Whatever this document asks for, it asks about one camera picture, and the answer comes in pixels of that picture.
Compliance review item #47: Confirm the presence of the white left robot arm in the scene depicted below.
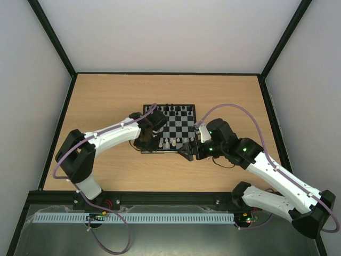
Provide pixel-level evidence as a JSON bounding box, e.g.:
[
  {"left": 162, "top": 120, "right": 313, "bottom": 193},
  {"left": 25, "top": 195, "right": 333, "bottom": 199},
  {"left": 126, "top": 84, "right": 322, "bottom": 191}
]
[{"left": 55, "top": 110, "right": 168, "bottom": 200}]

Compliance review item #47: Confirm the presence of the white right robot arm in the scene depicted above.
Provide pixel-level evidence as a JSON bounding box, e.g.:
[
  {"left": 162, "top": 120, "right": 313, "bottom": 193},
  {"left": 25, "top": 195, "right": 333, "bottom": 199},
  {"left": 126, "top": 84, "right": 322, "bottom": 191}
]
[{"left": 177, "top": 118, "right": 336, "bottom": 239}]

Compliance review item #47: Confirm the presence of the black chess pieces row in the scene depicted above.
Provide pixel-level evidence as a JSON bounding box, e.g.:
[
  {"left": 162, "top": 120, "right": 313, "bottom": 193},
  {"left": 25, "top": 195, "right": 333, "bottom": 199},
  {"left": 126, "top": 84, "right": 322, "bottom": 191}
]
[{"left": 156, "top": 103, "right": 195, "bottom": 117}]

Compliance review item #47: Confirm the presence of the black and silver chessboard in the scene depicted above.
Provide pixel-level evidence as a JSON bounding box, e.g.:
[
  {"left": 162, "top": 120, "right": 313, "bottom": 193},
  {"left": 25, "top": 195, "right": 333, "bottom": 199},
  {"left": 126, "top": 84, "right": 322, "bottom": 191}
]
[{"left": 141, "top": 107, "right": 198, "bottom": 154}]

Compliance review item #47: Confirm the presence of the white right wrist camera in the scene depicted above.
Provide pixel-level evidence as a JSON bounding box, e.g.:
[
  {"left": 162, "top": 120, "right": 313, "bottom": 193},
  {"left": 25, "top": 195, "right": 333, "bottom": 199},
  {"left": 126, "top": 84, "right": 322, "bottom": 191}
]
[{"left": 196, "top": 123, "right": 211, "bottom": 143}]

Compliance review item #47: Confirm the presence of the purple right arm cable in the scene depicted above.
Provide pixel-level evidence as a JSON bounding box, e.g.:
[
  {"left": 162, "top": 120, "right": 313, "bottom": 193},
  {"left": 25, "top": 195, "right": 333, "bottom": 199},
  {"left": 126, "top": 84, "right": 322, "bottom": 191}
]
[{"left": 196, "top": 103, "right": 340, "bottom": 233}]

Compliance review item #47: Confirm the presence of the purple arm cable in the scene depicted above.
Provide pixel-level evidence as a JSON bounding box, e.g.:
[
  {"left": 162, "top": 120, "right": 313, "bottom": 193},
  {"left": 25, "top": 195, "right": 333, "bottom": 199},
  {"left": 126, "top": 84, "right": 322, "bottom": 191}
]
[
  {"left": 196, "top": 103, "right": 340, "bottom": 233},
  {"left": 52, "top": 103, "right": 133, "bottom": 254}
]

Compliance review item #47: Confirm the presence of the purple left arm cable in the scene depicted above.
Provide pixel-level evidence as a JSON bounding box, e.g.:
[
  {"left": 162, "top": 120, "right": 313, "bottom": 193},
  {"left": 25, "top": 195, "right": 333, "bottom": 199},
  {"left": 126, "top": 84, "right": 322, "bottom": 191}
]
[{"left": 52, "top": 103, "right": 133, "bottom": 254}]

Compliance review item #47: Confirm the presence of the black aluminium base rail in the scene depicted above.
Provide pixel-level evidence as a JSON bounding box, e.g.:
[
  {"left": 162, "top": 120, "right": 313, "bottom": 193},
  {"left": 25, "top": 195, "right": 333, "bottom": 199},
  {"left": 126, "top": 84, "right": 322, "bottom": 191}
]
[{"left": 26, "top": 190, "right": 254, "bottom": 213}]

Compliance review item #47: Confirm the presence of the light blue slotted cable duct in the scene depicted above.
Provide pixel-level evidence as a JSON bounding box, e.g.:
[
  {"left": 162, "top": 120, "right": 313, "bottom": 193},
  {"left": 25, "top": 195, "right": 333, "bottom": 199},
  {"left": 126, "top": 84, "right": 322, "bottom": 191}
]
[{"left": 33, "top": 213, "right": 234, "bottom": 224}]

